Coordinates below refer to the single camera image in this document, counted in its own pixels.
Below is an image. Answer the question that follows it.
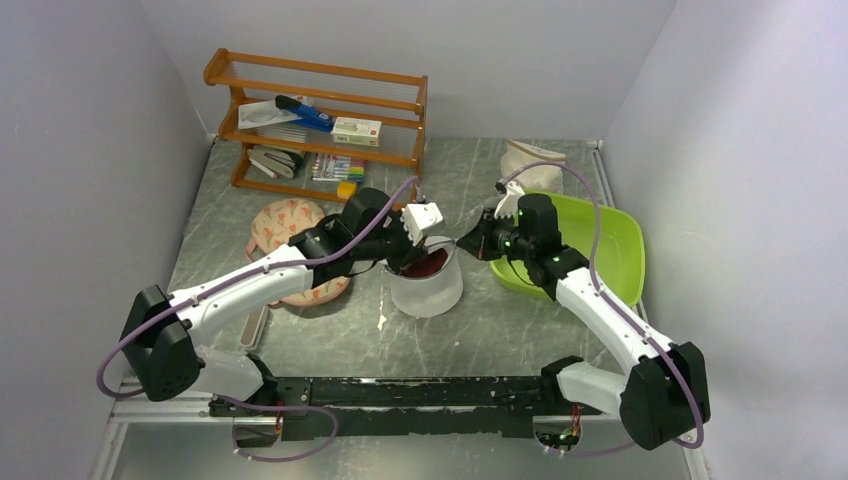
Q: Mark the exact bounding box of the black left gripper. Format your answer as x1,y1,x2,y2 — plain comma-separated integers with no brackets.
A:
355,209,429,276

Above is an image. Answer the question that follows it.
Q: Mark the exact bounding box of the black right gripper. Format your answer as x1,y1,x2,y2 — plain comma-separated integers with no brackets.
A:
458,207,534,262

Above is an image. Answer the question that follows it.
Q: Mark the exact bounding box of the dark red bra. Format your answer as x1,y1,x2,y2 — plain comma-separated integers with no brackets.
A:
400,248,450,279

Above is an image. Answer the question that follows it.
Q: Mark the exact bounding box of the white mesh laundry bag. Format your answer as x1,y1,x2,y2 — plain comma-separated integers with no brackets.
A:
389,236,464,317

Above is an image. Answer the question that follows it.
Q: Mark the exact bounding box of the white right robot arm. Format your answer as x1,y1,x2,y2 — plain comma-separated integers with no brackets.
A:
457,193,710,450

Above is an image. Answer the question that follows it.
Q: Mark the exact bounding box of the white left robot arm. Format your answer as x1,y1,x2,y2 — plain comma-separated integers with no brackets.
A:
119,188,443,416

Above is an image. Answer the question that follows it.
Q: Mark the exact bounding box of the floral print bra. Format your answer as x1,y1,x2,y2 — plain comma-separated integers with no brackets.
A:
245,198,350,308

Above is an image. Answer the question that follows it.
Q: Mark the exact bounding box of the yellow small block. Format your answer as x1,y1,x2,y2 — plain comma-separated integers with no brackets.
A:
336,181,359,200

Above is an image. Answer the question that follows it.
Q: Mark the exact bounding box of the coloured marker pack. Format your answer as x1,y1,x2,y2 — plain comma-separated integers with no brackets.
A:
311,153,366,183

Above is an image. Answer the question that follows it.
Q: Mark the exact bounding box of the white green small box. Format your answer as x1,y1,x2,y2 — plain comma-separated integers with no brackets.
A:
331,117,382,147

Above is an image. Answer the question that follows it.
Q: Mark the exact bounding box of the lime green plastic basin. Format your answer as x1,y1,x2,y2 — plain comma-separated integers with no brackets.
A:
488,192,647,311

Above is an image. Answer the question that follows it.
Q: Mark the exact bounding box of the grey black stapler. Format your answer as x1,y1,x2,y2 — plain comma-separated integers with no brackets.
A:
247,145,306,179

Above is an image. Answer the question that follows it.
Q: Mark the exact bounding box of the blue stapler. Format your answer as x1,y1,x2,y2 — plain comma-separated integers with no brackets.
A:
275,95,335,133

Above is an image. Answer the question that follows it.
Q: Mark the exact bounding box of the orange wooden shelf rack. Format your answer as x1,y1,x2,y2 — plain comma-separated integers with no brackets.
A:
203,48,428,202

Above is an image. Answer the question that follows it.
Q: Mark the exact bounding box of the white flat case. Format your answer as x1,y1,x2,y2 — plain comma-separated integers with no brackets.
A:
239,305,270,351

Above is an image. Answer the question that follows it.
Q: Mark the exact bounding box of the white paper booklet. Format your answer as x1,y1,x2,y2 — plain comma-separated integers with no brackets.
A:
237,100,301,129

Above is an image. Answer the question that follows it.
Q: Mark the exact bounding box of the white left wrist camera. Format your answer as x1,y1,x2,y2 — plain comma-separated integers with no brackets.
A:
401,202,444,246

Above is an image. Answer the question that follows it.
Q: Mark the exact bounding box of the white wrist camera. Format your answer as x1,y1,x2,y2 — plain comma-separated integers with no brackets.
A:
494,180,525,219
401,202,444,246

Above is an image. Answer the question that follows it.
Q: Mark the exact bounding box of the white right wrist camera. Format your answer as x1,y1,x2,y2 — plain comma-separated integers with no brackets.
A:
494,180,525,219

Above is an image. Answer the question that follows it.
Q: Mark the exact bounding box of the beige drawstring pouch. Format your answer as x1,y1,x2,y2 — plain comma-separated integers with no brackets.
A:
499,139,568,195

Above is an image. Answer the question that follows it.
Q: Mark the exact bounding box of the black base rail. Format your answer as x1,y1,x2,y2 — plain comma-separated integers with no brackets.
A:
208,376,597,441

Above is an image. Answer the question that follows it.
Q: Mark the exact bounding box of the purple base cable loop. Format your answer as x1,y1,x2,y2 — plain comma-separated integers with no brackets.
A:
230,396,342,464

